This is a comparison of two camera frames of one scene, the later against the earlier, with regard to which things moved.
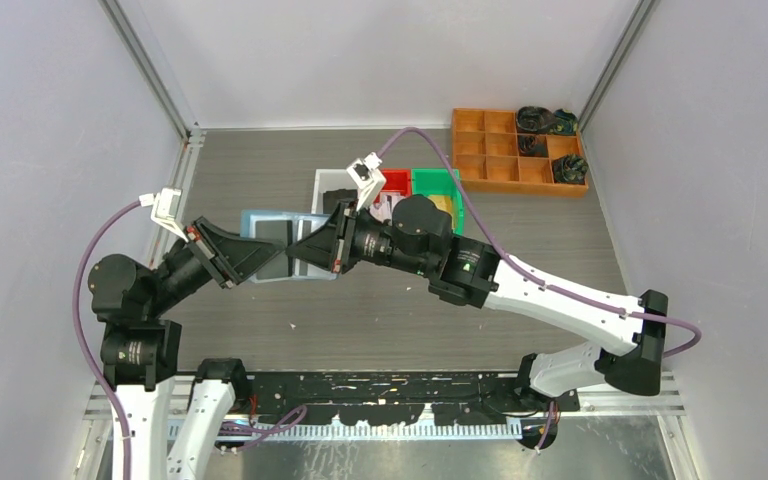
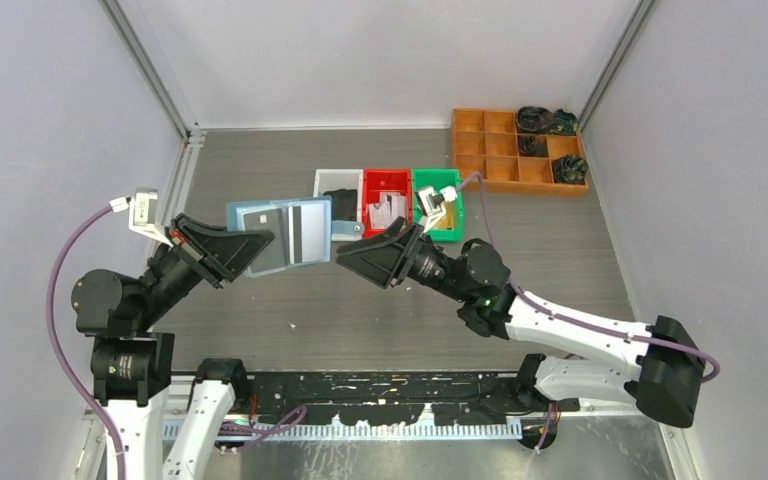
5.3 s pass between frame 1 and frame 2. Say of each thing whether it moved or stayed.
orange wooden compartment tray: stayed
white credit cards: stayed
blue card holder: moved
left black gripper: moved
